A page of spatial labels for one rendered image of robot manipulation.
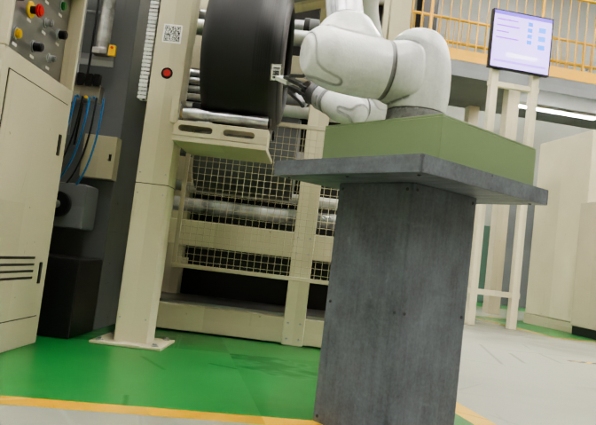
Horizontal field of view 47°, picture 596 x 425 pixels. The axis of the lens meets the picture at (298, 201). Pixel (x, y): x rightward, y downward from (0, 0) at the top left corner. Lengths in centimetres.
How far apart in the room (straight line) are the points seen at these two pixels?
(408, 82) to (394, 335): 62
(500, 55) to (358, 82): 495
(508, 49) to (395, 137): 509
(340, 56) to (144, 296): 138
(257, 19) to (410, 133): 112
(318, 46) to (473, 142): 43
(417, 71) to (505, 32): 497
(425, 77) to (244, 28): 98
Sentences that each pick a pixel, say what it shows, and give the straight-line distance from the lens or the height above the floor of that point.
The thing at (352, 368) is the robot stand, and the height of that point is 15.
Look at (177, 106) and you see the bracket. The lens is 263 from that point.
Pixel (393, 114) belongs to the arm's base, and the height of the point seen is 79.
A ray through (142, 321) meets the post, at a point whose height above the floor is 9.
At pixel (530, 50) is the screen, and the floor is 254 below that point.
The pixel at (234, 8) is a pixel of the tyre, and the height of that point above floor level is 128.
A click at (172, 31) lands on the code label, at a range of 283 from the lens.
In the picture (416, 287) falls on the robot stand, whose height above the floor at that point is 37.
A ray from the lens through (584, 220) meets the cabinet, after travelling 704.
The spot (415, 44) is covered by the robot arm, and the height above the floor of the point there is 97.
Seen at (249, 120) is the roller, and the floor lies 90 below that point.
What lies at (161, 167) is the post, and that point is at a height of 69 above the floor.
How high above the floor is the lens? 40
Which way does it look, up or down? 5 degrees up
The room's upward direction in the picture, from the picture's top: 7 degrees clockwise
